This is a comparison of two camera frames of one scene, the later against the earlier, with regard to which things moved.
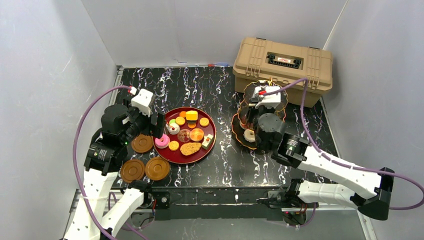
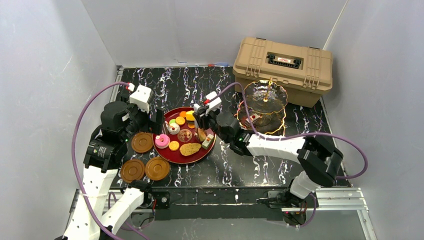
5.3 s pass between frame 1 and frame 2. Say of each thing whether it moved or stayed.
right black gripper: moved
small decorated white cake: stayed
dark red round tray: stayed
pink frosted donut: stayed
